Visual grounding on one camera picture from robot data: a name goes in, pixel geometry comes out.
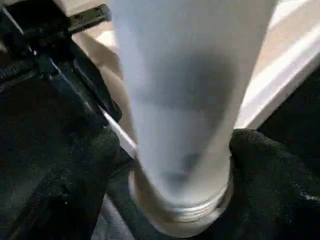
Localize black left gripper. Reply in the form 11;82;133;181
0;0;123;131

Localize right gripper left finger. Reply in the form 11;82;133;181
0;127;121;240

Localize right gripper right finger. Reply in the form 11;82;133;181
224;128;320;240

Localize white plastic table leg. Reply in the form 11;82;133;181
111;0;278;226

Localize white plastic table top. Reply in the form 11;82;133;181
62;0;320;238

